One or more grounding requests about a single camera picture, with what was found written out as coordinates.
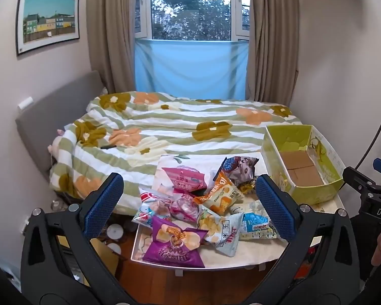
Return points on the black slim object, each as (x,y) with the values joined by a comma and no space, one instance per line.
(108,147)

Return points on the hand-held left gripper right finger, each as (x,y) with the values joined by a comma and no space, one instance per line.
(274,205)

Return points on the white wall device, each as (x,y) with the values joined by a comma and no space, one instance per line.
(24,103)

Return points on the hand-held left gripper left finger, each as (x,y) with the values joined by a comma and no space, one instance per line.
(103,203)

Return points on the gold and black snack packet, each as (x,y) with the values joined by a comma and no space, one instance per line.
(248,186)

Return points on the light blue snack packet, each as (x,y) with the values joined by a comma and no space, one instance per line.
(144,217)

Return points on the pink strawberry snack packet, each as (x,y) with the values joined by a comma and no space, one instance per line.
(184,209)

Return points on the pink striped snack packet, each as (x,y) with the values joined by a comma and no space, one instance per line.
(185,181)

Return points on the framed picture of houses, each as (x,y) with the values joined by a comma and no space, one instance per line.
(49,19)

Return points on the yellow potato chip packet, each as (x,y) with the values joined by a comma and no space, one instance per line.
(209,227)

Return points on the person's right hand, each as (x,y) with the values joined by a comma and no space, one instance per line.
(380,247)

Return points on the white corn snack packet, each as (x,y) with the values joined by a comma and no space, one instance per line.
(228,238)

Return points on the orange snack packet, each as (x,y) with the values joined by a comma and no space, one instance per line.
(220,197)

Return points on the dark brown snack packet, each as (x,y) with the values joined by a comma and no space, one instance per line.
(238,168)

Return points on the window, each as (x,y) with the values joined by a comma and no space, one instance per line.
(190,6)

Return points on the white round disc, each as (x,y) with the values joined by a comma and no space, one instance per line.
(116,231)
(114,249)

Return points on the blue cloth under window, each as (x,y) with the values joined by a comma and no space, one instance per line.
(190,70)

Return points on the purple chip bag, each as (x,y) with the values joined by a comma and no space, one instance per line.
(174,244)

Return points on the floral striped blanket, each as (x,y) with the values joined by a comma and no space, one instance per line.
(177,127)

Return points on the white table with floral cloth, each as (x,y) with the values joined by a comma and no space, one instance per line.
(257,255)

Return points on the grey padded headboard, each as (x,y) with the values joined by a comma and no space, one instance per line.
(50,114)

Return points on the yellow-green cardboard box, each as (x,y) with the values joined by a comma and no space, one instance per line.
(301,168)

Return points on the yellow cabinet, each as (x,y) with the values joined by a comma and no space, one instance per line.
(104,260)

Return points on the blue and white snack packet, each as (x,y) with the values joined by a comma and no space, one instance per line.
(257,225)

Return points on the red and white snack packet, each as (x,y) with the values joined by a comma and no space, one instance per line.
(149,197)

